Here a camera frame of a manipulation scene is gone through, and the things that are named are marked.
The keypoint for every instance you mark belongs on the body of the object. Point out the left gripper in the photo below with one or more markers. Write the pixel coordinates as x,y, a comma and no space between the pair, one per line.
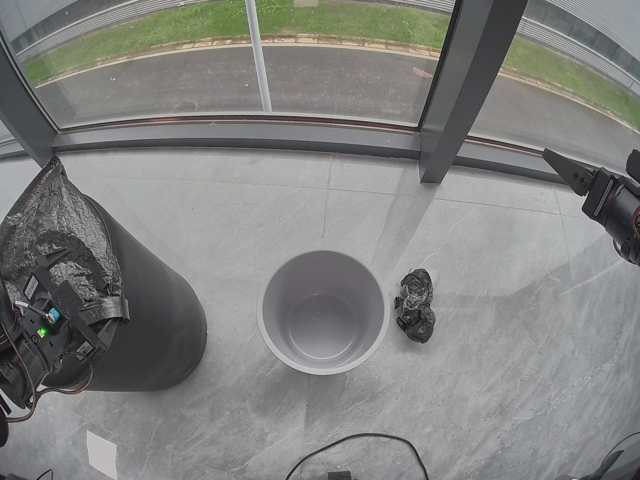
75,335

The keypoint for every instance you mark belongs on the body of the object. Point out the white trash bin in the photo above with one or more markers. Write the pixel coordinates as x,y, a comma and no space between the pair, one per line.
325,328

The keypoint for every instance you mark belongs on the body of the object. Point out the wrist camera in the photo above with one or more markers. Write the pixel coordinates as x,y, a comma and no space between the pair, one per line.
42,335
634,168

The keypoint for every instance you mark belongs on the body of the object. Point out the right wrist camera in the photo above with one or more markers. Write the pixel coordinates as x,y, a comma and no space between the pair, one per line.
634,168

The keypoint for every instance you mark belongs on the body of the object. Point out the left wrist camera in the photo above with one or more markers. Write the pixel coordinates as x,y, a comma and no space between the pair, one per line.
42,335

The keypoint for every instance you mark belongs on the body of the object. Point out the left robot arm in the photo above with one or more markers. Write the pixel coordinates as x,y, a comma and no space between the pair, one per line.
20,368

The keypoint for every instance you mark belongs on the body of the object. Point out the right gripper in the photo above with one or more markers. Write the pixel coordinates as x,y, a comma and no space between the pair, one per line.
617,203

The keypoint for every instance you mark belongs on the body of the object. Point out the crumpled black plastic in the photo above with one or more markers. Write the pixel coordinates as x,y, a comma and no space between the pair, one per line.
415,308

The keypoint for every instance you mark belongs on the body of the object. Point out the black plastic bag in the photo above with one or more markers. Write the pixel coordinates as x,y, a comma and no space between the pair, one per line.
50,218

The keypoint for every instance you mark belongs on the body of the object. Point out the dark grey round chair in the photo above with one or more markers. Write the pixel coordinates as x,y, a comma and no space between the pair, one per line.
150,318

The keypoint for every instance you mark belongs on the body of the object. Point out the window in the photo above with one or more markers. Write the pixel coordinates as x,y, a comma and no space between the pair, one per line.
465,93

